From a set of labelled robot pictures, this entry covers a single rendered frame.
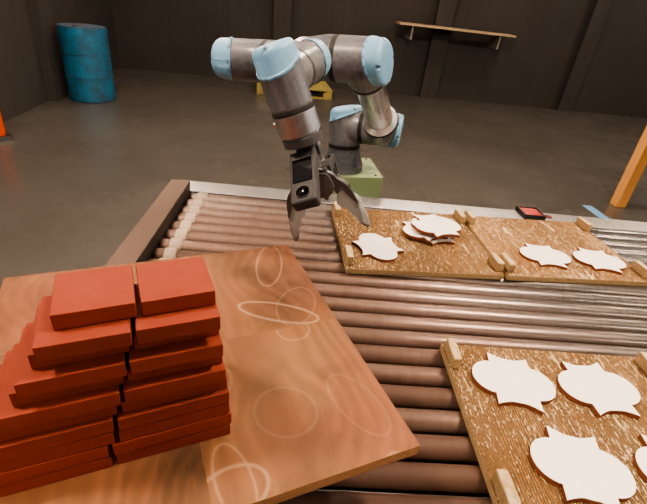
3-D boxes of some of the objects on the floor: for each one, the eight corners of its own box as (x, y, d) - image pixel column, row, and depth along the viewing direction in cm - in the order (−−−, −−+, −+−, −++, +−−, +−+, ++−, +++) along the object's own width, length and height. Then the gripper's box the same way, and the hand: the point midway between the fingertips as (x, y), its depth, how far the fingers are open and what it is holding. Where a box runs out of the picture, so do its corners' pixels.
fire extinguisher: (-6, 134, 423) (-23, 76, 396) (19, 136, 426) (5, 79, 399) (-21, 141, 403) (-39, 81, 376) (6, 143, 406) (-10, 83, 379)
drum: (79, 92, 598) (66, 20, 554) (122, 96, 605) (113, 25, 561) (61, 101, 550) (45, 23, 505) (108, 105, 557) (97, 28, 512)
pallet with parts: (327, 90, 800) (329, 69, 782) (331, 100, 724) (334, 77, 706) (256, 83, 785) (257, 62, 767) (253, 93, 709) (254, 70, 690)
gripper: (357, 112, 79) (382, 208, 88) (257, 140, 84) (291, 227, 93) (353, 126, 71) (381, 229, 81) (245, 155, 77) (283, 249, 86)
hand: (331, 236), depth 85 cm, fingers open, 14 cm apart
